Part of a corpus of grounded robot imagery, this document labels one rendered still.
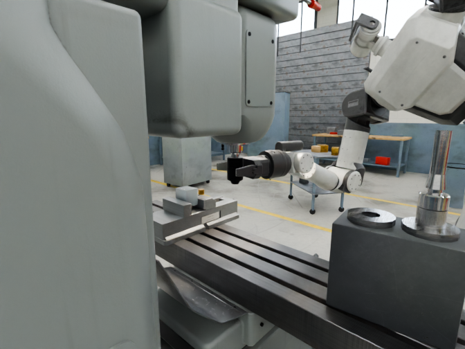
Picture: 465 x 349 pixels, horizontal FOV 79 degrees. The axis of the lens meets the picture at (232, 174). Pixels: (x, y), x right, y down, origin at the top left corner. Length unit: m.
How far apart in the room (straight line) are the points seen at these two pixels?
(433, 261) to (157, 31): 0.62
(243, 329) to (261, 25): 0.75
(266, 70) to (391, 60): 0.41
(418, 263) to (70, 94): 0.59
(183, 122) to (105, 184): 0.21
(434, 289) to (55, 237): 0.58
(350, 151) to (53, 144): 0.97
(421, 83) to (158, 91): 0.74
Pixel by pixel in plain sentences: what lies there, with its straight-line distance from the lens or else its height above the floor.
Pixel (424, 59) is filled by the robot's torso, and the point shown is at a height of 1.53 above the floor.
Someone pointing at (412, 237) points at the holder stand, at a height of 1.17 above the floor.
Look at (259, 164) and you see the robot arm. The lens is 0.80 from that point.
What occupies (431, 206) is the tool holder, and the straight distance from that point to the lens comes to 0.61.
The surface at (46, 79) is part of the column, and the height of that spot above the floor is 1.42.
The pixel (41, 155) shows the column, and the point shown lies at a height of 1.34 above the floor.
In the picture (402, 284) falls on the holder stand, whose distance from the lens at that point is 0.63.
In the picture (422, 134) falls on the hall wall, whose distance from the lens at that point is 8.20.
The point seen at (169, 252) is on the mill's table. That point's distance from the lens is 0.98.
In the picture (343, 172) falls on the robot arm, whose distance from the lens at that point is 1.12.
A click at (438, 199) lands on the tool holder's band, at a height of 1.24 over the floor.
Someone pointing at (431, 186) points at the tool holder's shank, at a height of 1.26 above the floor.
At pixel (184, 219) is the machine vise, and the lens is 0.96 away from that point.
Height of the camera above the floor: 1.38
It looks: 12 degrees down
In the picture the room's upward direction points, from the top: straight up
